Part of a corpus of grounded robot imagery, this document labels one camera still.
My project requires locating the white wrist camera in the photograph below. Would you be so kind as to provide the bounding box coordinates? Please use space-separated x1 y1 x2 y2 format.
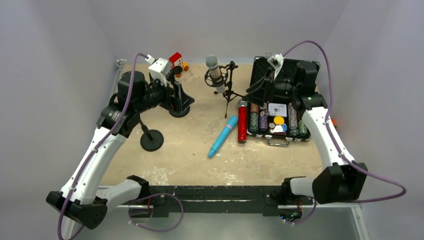
145 54 172 87
267 54 285 79

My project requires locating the red glitter microphone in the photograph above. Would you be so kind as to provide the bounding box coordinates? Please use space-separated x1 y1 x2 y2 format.
237 99 248 144

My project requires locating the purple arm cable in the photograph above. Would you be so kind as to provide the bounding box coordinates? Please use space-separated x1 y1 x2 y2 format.
56 52 150 240
283 40 408 226

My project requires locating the black tripod shock mount stand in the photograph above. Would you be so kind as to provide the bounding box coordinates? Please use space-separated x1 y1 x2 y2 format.
204 55 243 119

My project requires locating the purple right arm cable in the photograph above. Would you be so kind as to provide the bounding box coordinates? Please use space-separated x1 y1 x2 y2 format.
283 40 408 226

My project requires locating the blue toy microphone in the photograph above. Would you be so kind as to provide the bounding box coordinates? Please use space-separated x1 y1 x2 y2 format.
207 115 239 158

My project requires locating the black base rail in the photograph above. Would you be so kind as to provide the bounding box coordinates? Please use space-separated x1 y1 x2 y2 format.
125 184 313 218

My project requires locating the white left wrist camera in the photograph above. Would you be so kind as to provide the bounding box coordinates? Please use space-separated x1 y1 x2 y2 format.
145 54 172 87

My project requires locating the red toy block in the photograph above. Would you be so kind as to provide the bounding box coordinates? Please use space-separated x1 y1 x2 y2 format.
168 52 189 72

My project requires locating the black poker chip case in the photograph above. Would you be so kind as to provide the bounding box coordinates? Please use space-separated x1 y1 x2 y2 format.
247 56 328 142

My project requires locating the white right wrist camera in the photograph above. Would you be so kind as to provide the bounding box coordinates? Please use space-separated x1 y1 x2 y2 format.
267 54 285 79

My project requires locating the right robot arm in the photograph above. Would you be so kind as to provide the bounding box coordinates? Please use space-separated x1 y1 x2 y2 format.
244 60 368 204

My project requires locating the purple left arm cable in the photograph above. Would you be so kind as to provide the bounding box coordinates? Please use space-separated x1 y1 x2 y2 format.
56 52 150 240

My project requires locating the rhinestone silver microphone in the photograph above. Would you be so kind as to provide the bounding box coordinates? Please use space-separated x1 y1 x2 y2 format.
204 55 226 94

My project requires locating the green orange toy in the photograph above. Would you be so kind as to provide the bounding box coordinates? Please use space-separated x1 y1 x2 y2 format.
331 118 338 129

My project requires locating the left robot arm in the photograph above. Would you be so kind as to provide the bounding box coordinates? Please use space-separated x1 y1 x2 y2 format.
46 71 195 234

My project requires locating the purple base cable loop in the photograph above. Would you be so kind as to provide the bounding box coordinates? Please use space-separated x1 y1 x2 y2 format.
128 193 185 234

